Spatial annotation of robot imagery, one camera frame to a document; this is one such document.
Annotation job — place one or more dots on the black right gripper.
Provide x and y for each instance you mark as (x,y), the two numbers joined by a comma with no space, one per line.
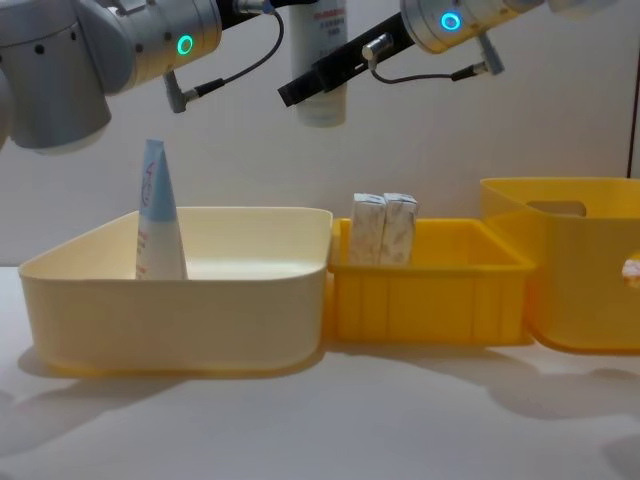
(360,55)

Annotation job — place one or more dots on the white plastic bottle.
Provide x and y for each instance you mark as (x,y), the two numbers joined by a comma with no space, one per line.
(320,107)

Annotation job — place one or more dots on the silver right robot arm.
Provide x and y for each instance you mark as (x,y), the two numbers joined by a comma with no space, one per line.
(450,22)

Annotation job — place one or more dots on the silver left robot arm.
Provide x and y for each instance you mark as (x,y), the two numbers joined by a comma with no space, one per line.
(60,60)

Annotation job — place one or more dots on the blue and white tube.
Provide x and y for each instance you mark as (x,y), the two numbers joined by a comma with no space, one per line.
(159,235)

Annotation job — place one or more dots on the small yellow plastic bin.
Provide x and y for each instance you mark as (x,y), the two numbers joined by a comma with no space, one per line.
(425,305)

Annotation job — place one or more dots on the cream plastic bin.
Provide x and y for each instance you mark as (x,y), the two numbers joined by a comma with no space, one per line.
(175,320)

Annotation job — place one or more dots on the white table cloth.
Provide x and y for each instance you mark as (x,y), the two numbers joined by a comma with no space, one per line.
(320,425)

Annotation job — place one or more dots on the pale item inside tall bin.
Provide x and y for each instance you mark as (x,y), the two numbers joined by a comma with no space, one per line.
(632,272)

